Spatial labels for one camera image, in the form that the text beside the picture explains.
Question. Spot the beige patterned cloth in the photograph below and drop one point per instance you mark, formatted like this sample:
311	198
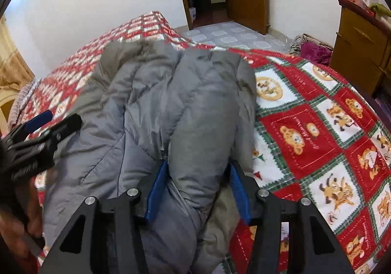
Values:
308	39

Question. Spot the wooden cabinet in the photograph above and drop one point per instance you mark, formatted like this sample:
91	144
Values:
351	41

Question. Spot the magenta cloth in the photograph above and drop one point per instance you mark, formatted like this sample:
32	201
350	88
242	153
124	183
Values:
317	53

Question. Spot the red printed bedspread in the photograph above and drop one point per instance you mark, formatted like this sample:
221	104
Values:
305	139

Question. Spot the green cloth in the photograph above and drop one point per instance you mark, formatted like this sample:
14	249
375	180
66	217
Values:
380	9

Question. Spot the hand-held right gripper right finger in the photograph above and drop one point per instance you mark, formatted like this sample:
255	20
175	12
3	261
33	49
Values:
241	197

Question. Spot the cream arched headboard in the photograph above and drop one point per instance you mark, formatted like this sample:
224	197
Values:
6	105

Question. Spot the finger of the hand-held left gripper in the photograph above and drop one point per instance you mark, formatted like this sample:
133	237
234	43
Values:
38	121
65	125

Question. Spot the person's left hand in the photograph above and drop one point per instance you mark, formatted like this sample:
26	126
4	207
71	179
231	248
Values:
30	203

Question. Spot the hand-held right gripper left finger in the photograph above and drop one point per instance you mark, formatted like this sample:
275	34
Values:
155	191

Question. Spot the grey puffer jacket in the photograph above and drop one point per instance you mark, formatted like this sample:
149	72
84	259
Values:
152	93

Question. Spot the white cardboard box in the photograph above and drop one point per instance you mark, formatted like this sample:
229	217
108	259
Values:
192	14

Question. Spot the beige patterned curtain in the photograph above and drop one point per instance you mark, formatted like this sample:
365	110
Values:
12	60

